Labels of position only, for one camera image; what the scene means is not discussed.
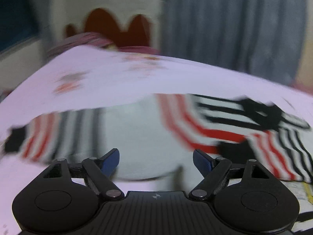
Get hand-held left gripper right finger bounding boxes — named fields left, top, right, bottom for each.
left=189, top=149, right=271, bottom=202

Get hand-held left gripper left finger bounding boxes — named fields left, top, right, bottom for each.
left=43, top=148, right=125, bottom=202

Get black red white striped sweater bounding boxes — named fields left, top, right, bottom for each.
left=4, top=92, right=313, bottom=184

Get pink floral bed sheet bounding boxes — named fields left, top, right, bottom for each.
left=0, top=44, right=313, bottom=235

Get dark pink under sheet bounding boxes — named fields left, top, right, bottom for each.
left=119, top=45, right=160, bottom=55

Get stack of folded blankets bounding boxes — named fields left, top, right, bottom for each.
left=46, top=31, right=118, bottom=57

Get red scalloped headboard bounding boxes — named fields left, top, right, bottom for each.
left=64, top=8, right=152, bottom=49

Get wide blue-grey curtain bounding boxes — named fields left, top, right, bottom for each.
left=158, top=0, right=307, bottom=85

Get dark window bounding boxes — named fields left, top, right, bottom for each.
left=0, top=0, right=40, bottom=53

